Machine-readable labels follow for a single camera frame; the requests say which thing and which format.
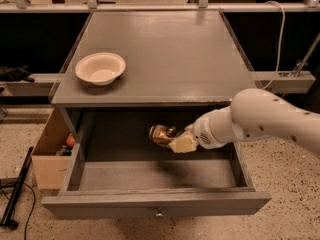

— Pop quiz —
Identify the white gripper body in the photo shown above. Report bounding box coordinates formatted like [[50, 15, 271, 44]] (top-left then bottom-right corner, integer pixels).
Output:
[[192, 113, 222, 149]]

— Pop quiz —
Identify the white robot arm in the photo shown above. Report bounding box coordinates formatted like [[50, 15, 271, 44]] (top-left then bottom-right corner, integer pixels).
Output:
[[169, 88, 320, 154]]

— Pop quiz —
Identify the open grey top drawer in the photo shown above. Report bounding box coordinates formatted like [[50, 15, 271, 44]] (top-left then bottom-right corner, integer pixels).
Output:
[[42, 107, 271, 219]]

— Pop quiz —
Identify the metal drawer knob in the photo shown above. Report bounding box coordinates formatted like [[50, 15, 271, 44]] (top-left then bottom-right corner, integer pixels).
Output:
[[155, 208, 164, 218]]

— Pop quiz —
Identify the grey wooden cabinet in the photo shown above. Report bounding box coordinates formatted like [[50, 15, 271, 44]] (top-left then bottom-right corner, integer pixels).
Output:
[[52, 11, 254, 147]]

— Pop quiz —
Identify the white paper bowl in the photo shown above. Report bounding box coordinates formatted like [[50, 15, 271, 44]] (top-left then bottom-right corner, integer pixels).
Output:
[[75, 52, 126, 86]]

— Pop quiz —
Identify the orange ball in box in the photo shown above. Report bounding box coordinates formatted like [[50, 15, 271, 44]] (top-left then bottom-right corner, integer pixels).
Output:
[[65, 135, 75, 149]]

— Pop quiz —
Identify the cardboard box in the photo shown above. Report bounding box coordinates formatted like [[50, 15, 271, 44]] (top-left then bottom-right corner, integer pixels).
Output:
[[32, 109, 74, 190]]

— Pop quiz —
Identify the black stand bar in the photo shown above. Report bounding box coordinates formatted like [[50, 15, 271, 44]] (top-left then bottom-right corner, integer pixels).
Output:
[[0, 147, 33, 230]]

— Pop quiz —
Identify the grey metal rail frame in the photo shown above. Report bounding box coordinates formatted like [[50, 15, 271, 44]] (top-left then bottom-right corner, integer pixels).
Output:
[[0, 0, 320, 98]]

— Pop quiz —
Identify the white hanging cable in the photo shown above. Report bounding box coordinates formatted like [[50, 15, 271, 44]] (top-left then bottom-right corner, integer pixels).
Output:
[[258, 0, 287, 92]]

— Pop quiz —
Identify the black bag on rail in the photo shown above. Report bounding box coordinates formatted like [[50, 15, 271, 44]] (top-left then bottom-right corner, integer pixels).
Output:
[[0, 65, 34, 82]]

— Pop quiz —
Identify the black floor cable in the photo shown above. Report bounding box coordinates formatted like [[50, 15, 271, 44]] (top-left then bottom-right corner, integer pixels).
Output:
[[0, 182, 37, 240]]

